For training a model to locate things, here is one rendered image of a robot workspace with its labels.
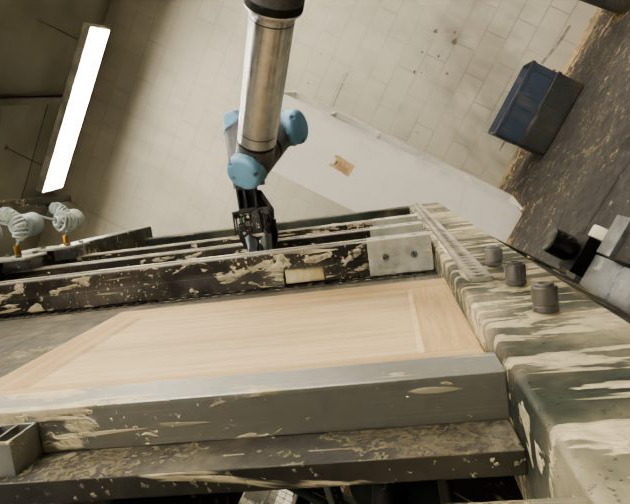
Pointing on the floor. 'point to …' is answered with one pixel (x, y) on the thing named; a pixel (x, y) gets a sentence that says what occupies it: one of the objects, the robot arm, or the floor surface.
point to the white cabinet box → (385, 171)
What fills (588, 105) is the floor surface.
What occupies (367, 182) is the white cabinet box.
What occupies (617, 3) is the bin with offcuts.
